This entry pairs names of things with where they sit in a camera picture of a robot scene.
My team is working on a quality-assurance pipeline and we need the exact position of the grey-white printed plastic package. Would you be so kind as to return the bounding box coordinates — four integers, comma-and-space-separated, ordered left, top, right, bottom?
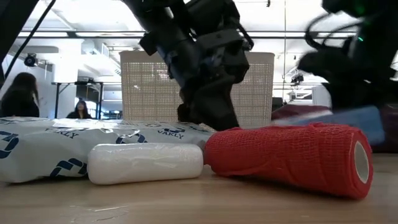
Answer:
0, 116, 216, 184

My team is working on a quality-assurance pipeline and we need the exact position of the white gauze roll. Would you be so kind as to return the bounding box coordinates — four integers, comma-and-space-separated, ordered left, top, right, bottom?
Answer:
87, 142, 204, 185

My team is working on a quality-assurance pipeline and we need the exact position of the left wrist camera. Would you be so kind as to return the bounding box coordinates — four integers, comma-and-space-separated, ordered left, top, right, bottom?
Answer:
198, 29, 251, 78

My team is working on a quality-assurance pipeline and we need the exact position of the red bandage roll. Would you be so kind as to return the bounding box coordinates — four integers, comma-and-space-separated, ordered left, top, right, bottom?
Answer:
203, 122, 374, 200

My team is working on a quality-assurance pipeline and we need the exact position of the person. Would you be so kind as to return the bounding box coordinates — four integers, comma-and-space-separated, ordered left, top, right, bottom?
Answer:
65, 99, 93, 120
0, 72, 40, 118

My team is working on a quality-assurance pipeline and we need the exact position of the black cable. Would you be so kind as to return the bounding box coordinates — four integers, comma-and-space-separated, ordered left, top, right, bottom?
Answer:
3, 0, 57, 80

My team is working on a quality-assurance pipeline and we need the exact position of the black background table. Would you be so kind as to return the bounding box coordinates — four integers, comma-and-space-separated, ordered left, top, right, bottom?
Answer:
51, 80, 104, 119

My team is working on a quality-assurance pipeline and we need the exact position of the white plastic basket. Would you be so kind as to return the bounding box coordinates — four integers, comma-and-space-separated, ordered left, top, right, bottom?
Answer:
119, 50, 276, 129

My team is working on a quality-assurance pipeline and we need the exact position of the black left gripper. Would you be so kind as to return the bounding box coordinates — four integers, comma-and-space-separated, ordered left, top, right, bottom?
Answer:
174, 29, 251, 132

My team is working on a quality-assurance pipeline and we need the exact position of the black ceiling spotlight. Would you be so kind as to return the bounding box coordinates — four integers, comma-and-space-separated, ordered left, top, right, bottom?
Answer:
24, 53, 39, 68

